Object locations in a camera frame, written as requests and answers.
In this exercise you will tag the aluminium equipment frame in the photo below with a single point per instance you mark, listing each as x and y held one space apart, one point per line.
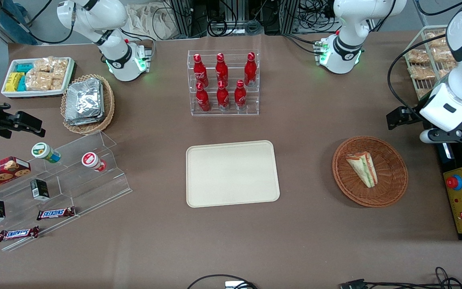
235 16

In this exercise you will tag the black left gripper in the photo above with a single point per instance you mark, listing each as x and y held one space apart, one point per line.
412 112

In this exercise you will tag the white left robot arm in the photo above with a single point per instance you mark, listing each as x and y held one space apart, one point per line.
347 52

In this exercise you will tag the triangle sandwich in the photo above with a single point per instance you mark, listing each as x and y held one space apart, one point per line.
363 168

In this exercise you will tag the white cloth bag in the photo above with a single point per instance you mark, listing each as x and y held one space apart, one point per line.
146 20

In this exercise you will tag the silver foil pack stack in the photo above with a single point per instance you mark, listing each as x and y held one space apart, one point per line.
84 102

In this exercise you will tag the clear acrylic bottle rack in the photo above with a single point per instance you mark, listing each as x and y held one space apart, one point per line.
231 114

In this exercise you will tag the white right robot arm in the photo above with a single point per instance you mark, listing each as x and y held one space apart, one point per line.
116 60

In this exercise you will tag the clear bag of crackers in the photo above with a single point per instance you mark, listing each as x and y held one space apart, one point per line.
60 66
38 81
57 81
43 64

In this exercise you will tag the green lid snack cup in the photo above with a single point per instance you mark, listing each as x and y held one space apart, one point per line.
43 151

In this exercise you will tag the white rectangular bin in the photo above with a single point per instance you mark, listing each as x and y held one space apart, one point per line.
34 93

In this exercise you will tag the yellow snack packet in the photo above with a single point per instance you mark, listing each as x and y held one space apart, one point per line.
13 82

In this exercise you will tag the wrapped bread pack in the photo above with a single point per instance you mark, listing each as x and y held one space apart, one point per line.
444 73
436 40
422 93
418 56
421 72
441 54

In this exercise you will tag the round brown wicker basket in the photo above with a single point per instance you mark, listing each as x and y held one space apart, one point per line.
391 180

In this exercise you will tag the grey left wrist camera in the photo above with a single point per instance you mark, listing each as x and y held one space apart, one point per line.
429 136

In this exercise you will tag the cream plastic tray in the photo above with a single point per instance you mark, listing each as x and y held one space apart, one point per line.
231 174

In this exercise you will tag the white plug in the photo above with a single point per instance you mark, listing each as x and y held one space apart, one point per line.
233 285

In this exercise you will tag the red lid snack cup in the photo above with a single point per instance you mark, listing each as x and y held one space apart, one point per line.
91 160

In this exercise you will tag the teal snack packet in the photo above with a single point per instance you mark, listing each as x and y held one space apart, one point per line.
24 68
22 84

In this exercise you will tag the yellow black emergency stop box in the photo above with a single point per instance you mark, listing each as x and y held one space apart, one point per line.
461 208

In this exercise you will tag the light oval wicker basket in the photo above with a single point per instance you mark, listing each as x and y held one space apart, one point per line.
108 108

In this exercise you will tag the clear acrylic stepped stand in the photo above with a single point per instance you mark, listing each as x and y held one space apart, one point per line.
94 184
18 208

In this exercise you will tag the red cola bottle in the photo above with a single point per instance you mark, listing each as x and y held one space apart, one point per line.
250 70
240 96
221 70
200 72
223 98
203 100

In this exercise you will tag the snickers chocolate bar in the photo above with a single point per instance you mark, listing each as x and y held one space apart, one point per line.
55 213
17 233

